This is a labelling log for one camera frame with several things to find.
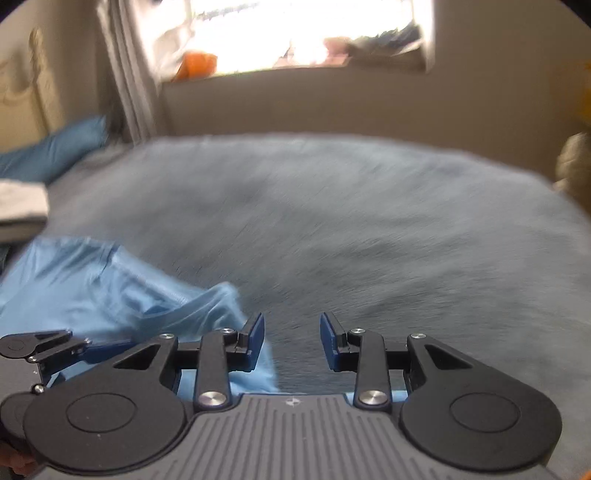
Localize beige folded garment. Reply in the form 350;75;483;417
554;178;591;208

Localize grey curtain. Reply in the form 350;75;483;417
97;0;167;144

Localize white folded clothes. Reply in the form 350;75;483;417
0;180;49;229

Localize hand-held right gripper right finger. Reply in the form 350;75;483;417
320;311;492;411

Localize light blue shirt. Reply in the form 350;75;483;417
0;236;409;402

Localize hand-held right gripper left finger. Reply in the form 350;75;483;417
111;312;266;412

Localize window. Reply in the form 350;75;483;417
152;0;437;81

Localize pink flower pot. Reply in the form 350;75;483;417
323;37;352;58

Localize orange bag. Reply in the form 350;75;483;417
178;52;218;81

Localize cream carved headboard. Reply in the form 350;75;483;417
0;25;63;153

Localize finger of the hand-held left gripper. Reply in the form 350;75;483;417
25;329;137;374

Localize blue pillow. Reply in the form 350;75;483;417
0;115;109;185

